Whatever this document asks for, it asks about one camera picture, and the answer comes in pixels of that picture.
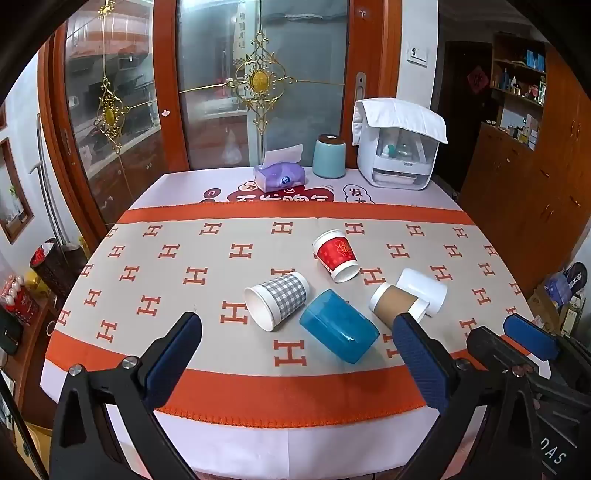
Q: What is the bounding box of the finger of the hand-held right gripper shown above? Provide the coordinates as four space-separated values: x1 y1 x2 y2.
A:
465 325 540 376
503 313 589 377

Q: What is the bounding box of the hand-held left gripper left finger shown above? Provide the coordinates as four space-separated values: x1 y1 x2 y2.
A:
48 311 204 480

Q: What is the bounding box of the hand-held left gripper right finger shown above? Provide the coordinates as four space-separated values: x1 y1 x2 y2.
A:
392 312 542 480

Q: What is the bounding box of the brown sleeved paper cup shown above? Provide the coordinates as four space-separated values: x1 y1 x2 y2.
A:
368 282 430 326

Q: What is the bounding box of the white cup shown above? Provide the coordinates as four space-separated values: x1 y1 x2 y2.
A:
396 268 448 317

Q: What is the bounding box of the blue plastic cup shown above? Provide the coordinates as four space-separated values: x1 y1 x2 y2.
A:
299 289 380 365

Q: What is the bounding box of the grey checked paper cup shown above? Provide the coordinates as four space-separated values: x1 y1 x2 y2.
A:
244 271 310 332

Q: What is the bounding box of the red paper cup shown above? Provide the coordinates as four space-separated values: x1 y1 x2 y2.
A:
312 229 360 283

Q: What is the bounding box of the cardboard box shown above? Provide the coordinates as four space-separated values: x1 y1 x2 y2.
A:
527 286 563 332

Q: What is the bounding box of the blue box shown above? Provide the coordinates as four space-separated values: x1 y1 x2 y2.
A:
544 272 574 309

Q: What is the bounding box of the orange patterned tablecloth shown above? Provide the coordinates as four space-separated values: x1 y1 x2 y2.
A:
41 203 532 428

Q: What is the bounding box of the black woven waste bin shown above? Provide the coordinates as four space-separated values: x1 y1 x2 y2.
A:
30 237 88 302

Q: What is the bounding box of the wooden shelf cabinet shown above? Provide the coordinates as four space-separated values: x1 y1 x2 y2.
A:
459 31 591 298

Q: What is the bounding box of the red snack package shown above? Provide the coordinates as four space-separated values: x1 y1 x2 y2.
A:
0 274 40 328

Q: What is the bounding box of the white countertop appliance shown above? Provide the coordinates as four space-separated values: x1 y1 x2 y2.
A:
356 124 439 189

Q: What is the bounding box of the purple tissue box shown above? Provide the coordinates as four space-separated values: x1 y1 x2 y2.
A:
253 144 307 193

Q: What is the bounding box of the wooden glass sliding door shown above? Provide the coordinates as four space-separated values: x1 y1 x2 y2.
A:
44 0 191 241
152 0 403 172

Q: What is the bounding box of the dark wooden door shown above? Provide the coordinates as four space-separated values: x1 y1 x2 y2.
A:
436 41 493 195

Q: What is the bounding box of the teal canister with brown lid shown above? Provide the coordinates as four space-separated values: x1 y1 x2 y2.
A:
312 135 347 180

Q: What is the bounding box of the white folded cloth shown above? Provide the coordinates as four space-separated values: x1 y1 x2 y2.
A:
352 98 448 145

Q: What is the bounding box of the red door decoration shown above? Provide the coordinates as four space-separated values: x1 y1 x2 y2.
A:
467 66 489 95

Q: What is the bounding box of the wooden picture frame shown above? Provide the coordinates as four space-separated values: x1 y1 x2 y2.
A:
0 136 35 245

